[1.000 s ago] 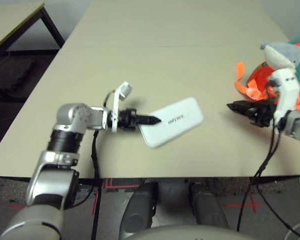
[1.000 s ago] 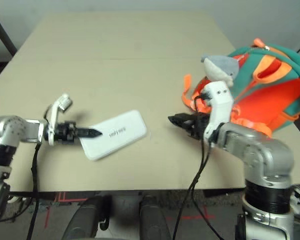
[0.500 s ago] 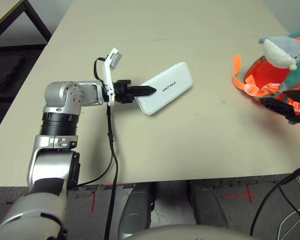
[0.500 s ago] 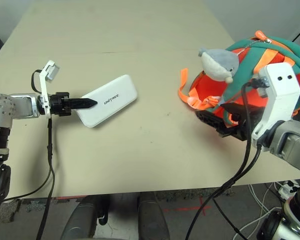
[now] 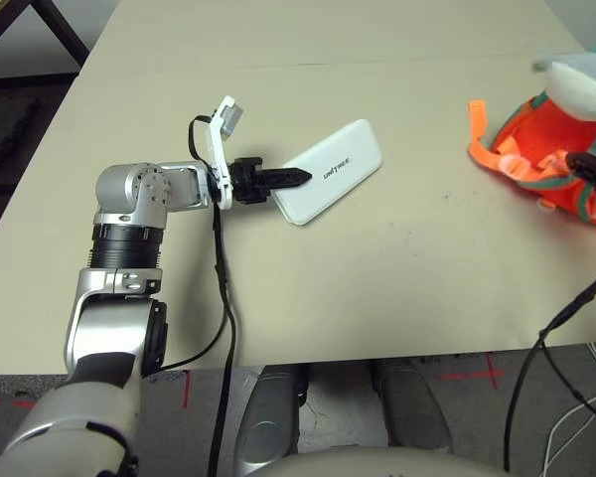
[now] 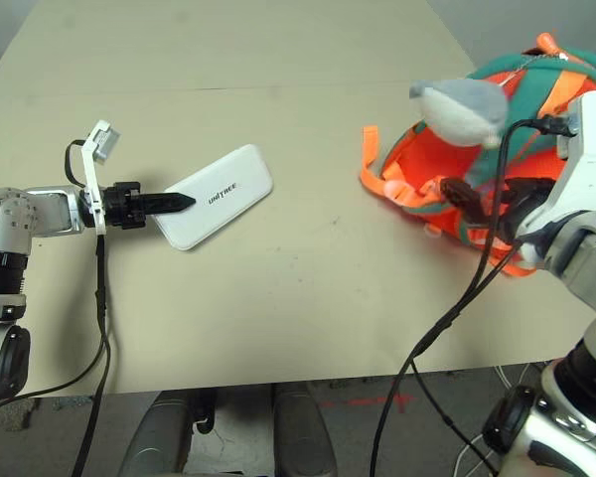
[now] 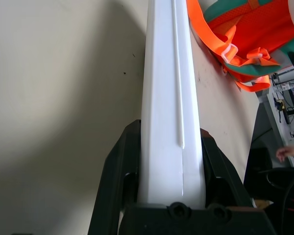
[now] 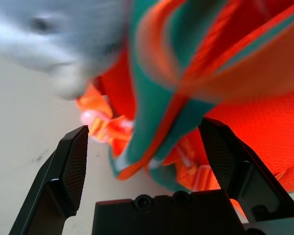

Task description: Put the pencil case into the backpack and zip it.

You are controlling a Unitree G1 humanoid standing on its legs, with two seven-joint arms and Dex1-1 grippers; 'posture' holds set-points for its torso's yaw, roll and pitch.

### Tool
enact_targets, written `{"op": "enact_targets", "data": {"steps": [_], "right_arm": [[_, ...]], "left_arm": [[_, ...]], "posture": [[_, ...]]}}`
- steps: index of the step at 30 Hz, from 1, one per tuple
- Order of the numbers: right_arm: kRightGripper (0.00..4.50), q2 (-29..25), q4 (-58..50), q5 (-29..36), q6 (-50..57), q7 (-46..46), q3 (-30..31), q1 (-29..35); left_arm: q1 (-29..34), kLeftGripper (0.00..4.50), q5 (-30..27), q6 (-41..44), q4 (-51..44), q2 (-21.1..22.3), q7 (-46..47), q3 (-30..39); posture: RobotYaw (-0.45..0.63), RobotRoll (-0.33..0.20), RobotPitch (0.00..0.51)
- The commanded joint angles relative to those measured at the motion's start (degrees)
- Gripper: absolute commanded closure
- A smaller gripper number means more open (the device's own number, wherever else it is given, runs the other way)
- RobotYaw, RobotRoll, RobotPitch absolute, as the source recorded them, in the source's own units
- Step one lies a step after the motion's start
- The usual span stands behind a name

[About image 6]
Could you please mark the grey robot left leg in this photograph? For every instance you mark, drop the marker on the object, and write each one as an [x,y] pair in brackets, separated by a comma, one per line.
[164,437]

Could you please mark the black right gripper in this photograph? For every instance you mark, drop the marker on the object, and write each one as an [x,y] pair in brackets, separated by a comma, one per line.
[514,213]

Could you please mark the white Unitree pencil case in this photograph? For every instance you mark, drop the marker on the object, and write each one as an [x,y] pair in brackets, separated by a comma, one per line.
[223,199]

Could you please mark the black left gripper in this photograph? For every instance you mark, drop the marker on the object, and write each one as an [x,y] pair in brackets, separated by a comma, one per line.
[124,206]

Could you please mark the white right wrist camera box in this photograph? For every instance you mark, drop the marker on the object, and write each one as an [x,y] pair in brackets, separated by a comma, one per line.
[586,164]

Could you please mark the grey robot leg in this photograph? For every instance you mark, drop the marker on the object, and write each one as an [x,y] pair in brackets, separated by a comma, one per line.
[303,437]
[164,437]

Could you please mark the orange and green backpack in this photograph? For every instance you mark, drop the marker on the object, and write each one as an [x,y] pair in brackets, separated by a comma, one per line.
[417,164]

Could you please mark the grey robot right leg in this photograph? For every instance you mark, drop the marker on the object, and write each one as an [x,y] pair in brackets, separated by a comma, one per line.
[303,437]

